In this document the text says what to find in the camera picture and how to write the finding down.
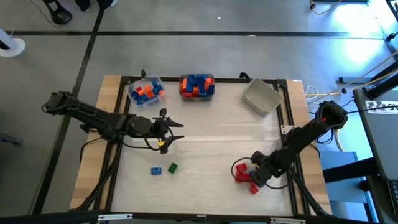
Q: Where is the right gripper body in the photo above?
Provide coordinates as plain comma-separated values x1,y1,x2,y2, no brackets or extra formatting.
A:
250,158,277,187

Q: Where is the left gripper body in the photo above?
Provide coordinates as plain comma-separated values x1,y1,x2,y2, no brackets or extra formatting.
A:
150,119,170,141

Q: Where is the smoky grey plastic bin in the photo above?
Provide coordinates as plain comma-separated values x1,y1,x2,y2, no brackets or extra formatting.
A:
179,73,216,102

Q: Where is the clear plastic bin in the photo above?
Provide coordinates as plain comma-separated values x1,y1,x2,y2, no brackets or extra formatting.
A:
126,73,165,110

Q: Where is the white plastic bin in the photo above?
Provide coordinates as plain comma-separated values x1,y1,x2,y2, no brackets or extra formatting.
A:
241,77,284,118

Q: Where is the black equipment desk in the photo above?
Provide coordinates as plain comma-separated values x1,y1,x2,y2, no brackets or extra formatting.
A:
353,86,398,224

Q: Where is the black beam stand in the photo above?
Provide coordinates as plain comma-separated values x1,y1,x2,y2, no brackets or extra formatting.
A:
338,60,398,99

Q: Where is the person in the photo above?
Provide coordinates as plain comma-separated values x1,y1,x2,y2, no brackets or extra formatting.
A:
73,0,119,12

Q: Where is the black floor stand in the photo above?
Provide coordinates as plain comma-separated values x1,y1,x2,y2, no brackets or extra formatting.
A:
42,0,73,26

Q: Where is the white floor stand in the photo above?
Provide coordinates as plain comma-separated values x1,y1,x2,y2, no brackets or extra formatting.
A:
0,27,27,58

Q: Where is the black aluminium table frame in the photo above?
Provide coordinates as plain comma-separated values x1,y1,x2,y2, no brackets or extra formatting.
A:
70,68,335,220

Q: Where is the silver frame bracket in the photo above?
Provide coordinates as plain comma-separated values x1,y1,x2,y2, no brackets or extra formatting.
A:
269,217,307,224
97,213,134,222

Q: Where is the yellow power cord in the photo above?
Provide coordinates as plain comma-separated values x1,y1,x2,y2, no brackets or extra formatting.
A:
334,129,345,152

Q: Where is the white cable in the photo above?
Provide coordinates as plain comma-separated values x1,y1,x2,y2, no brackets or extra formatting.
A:
304,85,320,100

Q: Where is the yellow floor cable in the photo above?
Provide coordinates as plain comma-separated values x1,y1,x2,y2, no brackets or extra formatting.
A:
306,70,398,97

